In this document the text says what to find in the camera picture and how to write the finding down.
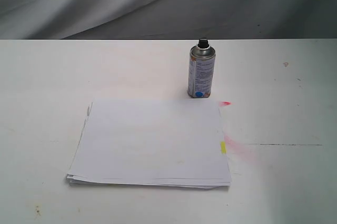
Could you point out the white spray paint can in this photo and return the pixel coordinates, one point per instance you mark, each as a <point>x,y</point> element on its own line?
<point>201,69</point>

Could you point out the grey backdrop cloth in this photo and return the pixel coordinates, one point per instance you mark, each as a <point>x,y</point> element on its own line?
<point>167,19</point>

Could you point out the white paper stack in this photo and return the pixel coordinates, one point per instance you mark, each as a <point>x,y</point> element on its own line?
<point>178,143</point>

